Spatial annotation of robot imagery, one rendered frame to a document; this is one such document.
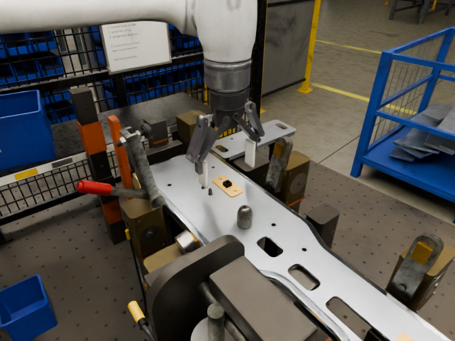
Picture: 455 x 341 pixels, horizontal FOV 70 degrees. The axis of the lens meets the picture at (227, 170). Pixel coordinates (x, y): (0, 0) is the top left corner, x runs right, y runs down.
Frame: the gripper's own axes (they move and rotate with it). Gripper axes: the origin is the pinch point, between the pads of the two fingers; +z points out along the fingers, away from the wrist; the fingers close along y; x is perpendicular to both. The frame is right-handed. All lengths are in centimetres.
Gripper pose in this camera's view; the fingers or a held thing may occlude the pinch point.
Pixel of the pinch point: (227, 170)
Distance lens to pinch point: 75.7
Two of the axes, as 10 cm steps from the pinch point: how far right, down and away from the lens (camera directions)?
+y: -8.0, 3.4, -5.0
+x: 6.0, 4.5, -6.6
